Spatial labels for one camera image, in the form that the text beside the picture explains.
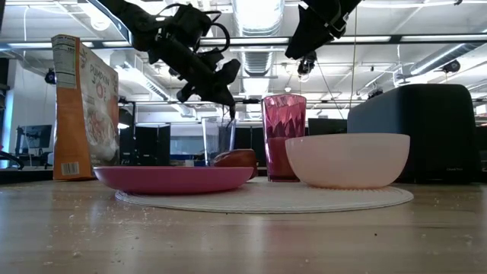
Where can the clear plastic tumbler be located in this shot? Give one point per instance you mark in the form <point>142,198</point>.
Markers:
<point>213,141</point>

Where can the black computer monitor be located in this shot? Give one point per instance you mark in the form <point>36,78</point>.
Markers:
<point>34,136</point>

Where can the pink plastic plate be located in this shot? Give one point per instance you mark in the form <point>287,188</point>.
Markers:
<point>171,180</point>

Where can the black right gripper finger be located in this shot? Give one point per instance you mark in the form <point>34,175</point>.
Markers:
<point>308,38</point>

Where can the black hanging camera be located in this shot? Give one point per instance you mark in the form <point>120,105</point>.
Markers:
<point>307,62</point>

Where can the orange pumpkin cereal box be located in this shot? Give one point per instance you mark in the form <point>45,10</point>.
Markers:
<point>76,114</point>

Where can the silver ventilation duct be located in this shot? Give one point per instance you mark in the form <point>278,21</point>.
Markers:
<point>258,23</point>

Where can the white round woven placemat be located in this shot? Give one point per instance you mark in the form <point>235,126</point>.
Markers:
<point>262,201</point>

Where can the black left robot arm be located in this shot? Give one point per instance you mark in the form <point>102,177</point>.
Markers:
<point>129,19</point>

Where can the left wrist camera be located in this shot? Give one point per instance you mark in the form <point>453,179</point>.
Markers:
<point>190,21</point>

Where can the black toaster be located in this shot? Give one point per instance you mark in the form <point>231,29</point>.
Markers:
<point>437,129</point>

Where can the red faceted tumbler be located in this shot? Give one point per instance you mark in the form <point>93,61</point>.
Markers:
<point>283,137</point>

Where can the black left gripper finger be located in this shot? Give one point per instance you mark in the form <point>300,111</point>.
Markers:
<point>213,95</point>
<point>230,72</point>

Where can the peach plastic bowl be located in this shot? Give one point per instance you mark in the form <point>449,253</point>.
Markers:
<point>346,163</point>

